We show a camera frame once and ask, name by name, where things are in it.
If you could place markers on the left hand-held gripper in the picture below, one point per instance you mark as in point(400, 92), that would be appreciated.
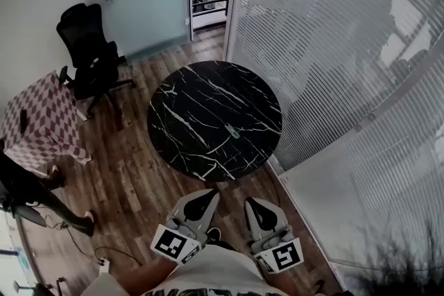
point(177, 242)

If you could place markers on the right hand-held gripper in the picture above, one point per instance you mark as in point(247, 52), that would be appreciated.
point(281, 251)

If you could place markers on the grey utility knife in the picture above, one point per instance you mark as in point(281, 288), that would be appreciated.
point(231, 130)

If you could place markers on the person's right forearm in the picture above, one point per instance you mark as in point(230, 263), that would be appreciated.
point(279, 286)

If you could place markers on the person's black shoe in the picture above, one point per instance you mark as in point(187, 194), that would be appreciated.
point(214, 234)

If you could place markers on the person's white printed shirt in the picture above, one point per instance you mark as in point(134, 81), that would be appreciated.
point(215, 270)

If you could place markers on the round black marble table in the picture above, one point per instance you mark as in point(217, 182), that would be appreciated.
point(194, 107)

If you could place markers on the white power strip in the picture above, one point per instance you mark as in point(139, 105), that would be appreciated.
point(104, 267)

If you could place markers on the glass partition with blinds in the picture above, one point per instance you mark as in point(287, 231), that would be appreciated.
point(329, 62)

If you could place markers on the checkered tablecloth table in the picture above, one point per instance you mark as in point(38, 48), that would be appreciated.
point(45, 118)

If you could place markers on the black office chair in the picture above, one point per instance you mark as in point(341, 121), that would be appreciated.
point(90, 59)

